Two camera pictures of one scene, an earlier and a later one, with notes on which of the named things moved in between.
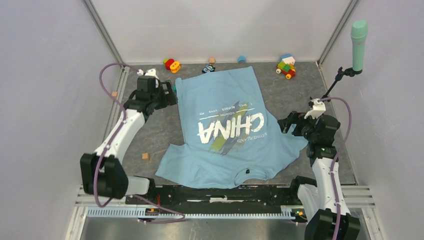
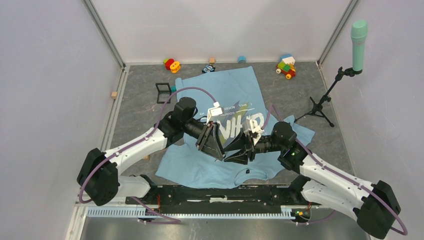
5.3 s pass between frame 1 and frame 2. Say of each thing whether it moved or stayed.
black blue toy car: stayed
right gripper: moved
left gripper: moved
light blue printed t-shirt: stayed
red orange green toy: stayed
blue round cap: stayed
